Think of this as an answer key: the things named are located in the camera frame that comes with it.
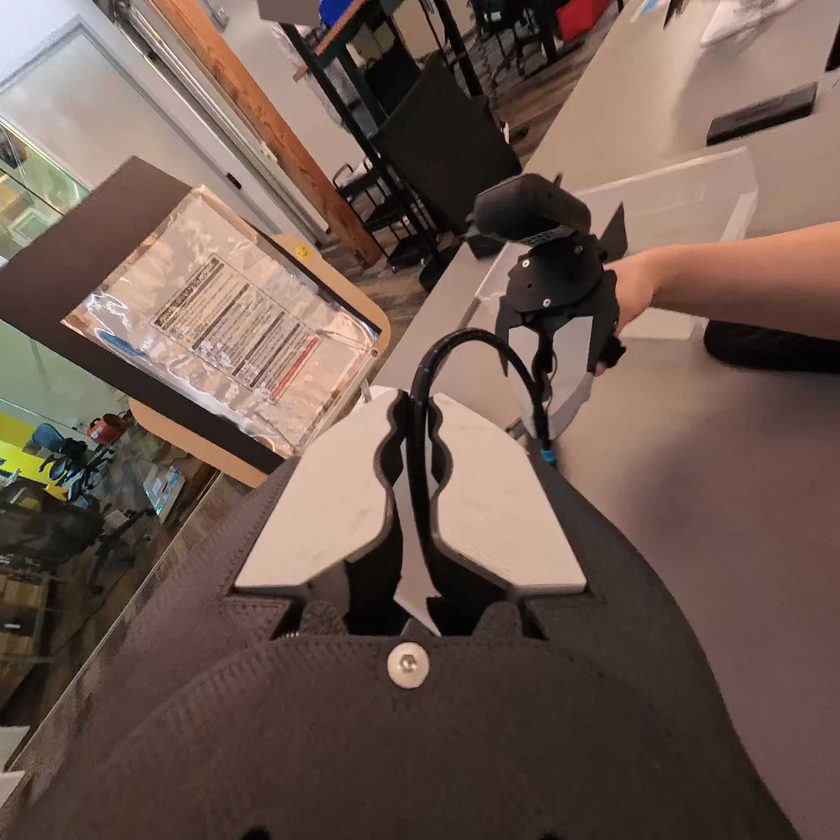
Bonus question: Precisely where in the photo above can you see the blue office chair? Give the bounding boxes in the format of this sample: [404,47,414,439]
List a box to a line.
[33,422,112,500]

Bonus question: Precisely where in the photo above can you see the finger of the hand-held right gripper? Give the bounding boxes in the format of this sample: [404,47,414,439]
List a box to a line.
[548,316,598,442]
[505,320,549,442]

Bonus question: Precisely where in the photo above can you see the printed instruction sheet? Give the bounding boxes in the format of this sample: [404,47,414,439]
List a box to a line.
[150,252,321,406]

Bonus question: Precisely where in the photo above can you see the black flat box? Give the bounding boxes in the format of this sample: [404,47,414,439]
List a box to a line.
[706,84,820,147]

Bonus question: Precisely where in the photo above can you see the person's right hand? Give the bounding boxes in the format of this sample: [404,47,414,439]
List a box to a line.
[613,251,660,337]

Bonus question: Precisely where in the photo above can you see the black braided hdmi cable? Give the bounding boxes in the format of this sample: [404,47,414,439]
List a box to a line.
[407,328,559,595]

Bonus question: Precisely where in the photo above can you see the clear plastic organizer box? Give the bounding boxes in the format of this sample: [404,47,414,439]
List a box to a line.
[471,146,760,342]

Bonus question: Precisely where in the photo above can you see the black wood-edged divider panel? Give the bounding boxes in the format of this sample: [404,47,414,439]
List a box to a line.
[0,156,392,490]

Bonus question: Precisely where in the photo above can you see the black elbow rest pad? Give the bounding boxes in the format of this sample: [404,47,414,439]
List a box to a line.
[703,320,840,376]

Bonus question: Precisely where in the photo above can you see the wooden ceiling beam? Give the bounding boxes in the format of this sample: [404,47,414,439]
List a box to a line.
[151,0,385,266]

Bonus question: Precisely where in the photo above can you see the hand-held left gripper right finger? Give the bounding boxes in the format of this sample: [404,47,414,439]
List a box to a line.
[430,392,587,624]

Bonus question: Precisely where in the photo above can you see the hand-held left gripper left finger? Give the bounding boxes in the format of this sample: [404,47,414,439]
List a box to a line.
[234,388,403,624]

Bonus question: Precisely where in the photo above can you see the yellow panel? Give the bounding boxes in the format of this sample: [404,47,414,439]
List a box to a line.
[0,412,70,490]

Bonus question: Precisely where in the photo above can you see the black metal workbench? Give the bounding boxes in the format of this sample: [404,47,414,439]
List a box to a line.
[279,0,490,273]

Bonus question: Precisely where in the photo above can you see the person's right forearm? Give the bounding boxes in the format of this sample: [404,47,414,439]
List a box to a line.
[646,222,840,342]

